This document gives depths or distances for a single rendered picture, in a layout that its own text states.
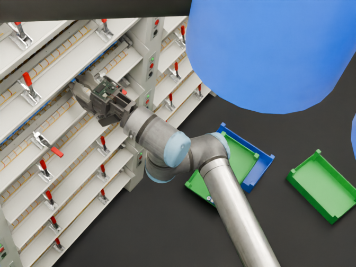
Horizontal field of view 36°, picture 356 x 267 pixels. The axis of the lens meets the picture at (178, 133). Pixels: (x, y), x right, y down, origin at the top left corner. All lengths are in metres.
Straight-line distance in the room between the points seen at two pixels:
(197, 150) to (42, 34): 0.56
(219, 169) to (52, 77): 0.50
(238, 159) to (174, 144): 1.17
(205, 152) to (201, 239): 0.97
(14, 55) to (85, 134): 0.63
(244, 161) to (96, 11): 2.30
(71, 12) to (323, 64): 0.13
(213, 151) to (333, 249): 1.20
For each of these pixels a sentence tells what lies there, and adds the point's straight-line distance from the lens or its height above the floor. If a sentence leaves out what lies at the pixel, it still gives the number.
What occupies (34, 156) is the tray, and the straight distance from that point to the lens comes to 1.50.
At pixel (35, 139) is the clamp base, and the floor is 0.97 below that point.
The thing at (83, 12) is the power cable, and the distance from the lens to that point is 0.26.
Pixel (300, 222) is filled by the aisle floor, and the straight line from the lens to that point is 2.59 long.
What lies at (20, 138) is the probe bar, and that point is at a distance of 1.49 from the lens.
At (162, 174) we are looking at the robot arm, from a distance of 1.50.
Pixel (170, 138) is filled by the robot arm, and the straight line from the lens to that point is 1.39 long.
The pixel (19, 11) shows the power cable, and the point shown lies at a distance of 0.30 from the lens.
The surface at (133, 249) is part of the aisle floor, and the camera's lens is 2.39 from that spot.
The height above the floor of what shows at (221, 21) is 2.12.
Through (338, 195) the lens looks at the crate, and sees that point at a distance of 2.71.
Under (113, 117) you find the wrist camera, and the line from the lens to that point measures 1.47.
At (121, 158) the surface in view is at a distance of 2.17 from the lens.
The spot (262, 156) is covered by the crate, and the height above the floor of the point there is 0.03.
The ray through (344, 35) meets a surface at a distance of 0.18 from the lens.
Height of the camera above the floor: 2.24
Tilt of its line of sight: 57 degrees down
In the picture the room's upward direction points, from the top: 12 degrees clockwise
